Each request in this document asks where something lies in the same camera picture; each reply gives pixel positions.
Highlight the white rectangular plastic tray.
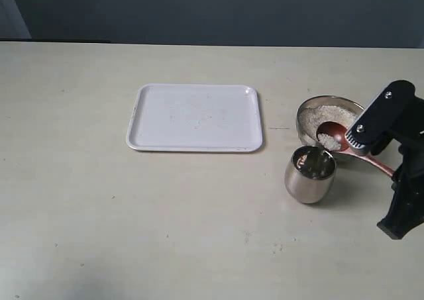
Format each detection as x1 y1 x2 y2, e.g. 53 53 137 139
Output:
126 83 263 153

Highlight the white granular powder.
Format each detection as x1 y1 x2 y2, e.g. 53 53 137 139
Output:
297 105 357 151

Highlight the steel bowl with rice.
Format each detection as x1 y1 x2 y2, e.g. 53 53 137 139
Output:
295 95 364 165

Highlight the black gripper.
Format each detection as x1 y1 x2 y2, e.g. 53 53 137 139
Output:
345 79 423 240

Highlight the stainless steel cup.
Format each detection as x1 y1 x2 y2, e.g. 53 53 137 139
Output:
284 146 337 204

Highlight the dark red wooden spoon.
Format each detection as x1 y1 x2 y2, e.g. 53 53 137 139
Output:
316 121 394 177

